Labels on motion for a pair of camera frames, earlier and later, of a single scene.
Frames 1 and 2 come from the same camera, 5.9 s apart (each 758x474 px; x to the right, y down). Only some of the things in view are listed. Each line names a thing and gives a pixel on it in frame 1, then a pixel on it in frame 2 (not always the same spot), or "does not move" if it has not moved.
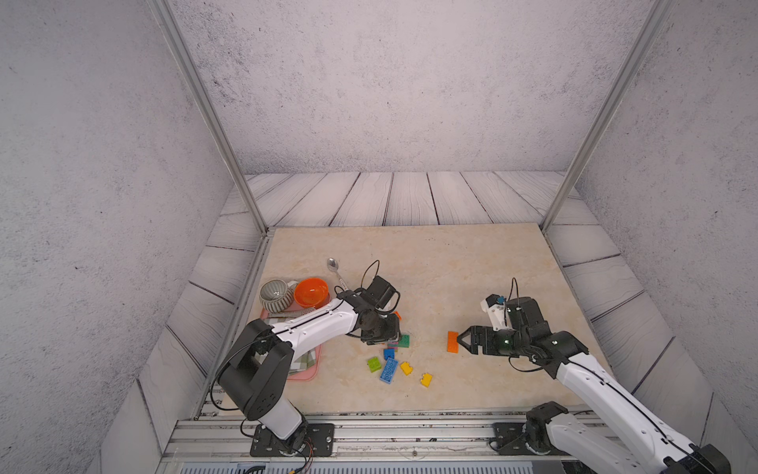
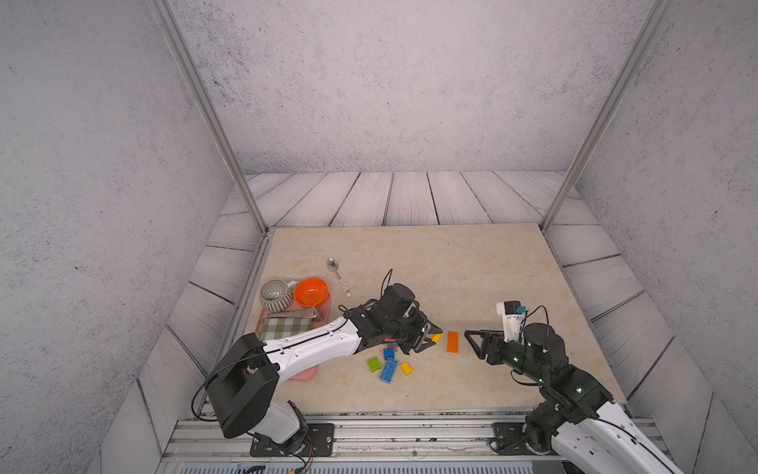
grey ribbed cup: x=277 y=295 does not move
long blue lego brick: x=389 y=370 does not move
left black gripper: x=392 y=335 to x=423 y=327
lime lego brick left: x=374 y=364 does not move
